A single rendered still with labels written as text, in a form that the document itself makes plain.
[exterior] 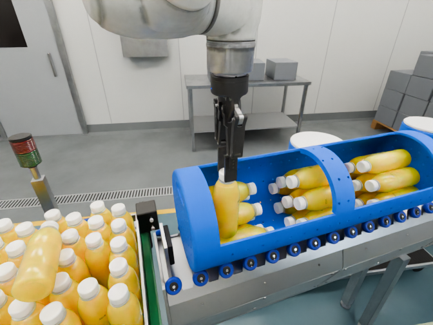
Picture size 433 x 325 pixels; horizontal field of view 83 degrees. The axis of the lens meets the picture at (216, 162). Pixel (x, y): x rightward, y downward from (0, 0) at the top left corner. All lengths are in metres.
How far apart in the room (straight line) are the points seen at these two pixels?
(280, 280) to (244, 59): 0.67
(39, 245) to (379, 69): 5.09
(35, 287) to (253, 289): 0.56
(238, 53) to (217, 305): 0.67
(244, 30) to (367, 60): 4.61
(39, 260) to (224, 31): 0.56
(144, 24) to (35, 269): 0.49
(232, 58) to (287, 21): 3.80
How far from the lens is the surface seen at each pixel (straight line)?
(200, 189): 0.60
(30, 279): 0.62
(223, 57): 0.46
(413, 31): 5.43
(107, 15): 0.35
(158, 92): 4.06
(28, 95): 4.55
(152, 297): 0.82
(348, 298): 1.90
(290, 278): 0.90
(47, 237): 0.69
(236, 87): 0.48
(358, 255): 1.05
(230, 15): 0.43
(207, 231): 0.59
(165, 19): 0.35
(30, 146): 0.99
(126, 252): 0.71
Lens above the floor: 1.58
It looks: 30 degrees down
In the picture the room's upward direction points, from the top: straight up
